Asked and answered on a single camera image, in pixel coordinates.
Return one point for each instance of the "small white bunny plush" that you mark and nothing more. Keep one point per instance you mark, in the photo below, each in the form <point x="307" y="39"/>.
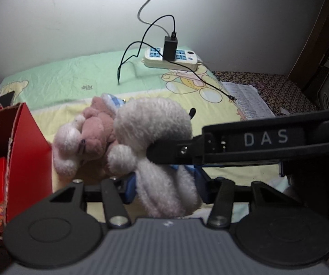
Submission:
<point x="65" y="147"/>

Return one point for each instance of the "white printed paper sheet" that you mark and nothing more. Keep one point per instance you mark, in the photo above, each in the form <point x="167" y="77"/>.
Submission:
<point x="248" y="101"/>

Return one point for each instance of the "black charger plug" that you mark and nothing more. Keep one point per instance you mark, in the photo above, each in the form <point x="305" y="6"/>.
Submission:
<point x="170" y="48"/>

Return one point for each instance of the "large white fluffy plush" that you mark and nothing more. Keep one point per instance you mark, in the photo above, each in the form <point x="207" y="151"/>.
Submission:
<point x="147" y="130"/>

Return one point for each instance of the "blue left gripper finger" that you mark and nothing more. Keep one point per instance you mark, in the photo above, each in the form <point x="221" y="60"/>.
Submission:
<point x="201" y="179"/>
<point x="189" y="168"/>
<point x="130" y="188"/>

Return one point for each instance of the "pastel cartoon bed sheet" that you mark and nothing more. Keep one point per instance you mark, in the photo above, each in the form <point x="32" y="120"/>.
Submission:
<point x="56" y="92"/>

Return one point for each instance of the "red cardboard box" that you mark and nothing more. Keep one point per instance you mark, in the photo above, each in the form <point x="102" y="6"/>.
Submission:
<point x="25" y="163"/>

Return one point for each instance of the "black phone on bed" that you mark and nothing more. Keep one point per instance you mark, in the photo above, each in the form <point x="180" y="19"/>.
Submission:
<point x="6" y="100"/>

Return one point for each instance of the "pink teddy bear plush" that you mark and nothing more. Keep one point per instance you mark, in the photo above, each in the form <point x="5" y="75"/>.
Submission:
<point x="97" y="132"/>

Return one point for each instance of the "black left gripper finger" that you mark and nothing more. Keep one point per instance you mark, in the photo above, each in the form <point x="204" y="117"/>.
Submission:
<point x="177" y="152"/>

